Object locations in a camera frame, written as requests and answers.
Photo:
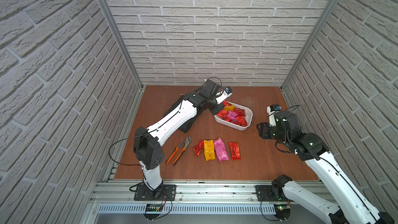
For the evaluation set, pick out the yellow foil tea bag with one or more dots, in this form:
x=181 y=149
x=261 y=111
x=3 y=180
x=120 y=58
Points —
x=209 y=151

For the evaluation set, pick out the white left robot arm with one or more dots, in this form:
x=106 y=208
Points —
x=148 y=141

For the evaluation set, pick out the right controller board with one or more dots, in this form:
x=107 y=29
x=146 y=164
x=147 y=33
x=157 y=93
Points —
x=282 y=212

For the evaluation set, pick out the aluminium corner post left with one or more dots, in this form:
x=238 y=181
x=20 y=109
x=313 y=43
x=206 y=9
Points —
x=103 y=4

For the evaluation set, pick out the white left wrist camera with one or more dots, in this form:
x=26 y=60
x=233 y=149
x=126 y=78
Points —
x=223 y=95

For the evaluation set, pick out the controller board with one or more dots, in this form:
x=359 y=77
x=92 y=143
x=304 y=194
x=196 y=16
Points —
x=153 y=211
x=282 y=212

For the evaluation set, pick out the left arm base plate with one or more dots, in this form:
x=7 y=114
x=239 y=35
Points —
x=163 y=192

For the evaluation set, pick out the white plastic storage box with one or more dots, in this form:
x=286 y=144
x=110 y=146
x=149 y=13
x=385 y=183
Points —
x=249 y=116

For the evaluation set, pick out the red foil tea bag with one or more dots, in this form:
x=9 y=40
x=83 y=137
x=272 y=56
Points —
x=198 y=147

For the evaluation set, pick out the aluminium corner post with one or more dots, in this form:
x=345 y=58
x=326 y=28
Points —
x=103 y=4
x=312 y=37

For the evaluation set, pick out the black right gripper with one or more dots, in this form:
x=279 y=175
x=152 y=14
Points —
x=263 y=130

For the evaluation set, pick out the black plastic tool case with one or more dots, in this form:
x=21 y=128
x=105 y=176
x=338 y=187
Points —
x=188 y=124

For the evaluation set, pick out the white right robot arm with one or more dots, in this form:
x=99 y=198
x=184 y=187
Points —
x=350 y=206

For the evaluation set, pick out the pink foil tea bag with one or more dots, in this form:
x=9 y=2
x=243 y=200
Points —
x=220 y=150

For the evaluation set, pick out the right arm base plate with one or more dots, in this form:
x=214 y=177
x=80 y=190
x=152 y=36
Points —
x=268 y=193

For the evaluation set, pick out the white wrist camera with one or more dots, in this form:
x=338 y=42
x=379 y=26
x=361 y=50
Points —
x=271 y=110
x=223 y=95

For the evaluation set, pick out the aluminium corner post right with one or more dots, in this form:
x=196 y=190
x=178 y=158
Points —
x=312 y=37

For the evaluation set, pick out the left controller board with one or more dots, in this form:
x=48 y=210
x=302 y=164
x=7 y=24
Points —
x=153 y=211

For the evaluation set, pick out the orange handled pliers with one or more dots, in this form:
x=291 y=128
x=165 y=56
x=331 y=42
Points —
x=179 y=150

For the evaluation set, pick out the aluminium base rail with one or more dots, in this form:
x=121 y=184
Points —
x=203 y=197

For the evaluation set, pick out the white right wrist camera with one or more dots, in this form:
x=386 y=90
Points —
x=271 y=110

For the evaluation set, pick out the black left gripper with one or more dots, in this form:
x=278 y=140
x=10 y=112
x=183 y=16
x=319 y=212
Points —
x=216 y=107

